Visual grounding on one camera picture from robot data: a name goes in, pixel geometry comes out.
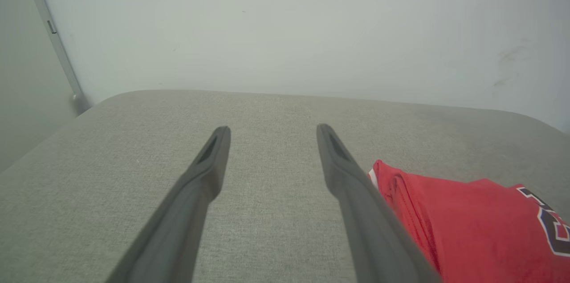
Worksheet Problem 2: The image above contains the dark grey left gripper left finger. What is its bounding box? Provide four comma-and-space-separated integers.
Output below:
106, 125, 232, 283

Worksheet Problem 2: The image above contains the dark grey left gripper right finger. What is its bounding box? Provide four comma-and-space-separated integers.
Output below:
316, 124, 442, 283

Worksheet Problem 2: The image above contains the red white basketball jersey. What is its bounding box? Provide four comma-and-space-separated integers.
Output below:
368, 159, 570, 283

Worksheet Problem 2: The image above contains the grey metal wall strip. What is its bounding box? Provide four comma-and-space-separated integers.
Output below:
20, 0, 92, 116

